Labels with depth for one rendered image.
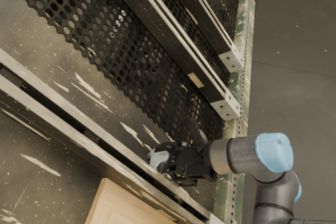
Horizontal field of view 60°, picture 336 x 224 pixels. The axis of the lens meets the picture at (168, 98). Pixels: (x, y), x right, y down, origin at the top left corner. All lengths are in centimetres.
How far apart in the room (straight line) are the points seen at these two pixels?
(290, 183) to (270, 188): 4
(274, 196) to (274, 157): 10
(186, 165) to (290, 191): 22
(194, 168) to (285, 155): 19
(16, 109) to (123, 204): 32
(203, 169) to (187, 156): 6
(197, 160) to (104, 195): 22
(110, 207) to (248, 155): 32
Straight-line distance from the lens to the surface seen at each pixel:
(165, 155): 73
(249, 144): 60
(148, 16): 94
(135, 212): 75
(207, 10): 125
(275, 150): 57
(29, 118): 57
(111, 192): 70
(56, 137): 59
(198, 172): 65
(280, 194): 65
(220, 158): 62
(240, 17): 178
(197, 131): 70
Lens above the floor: 190
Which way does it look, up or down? 51 degrees down
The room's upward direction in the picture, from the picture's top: straight up
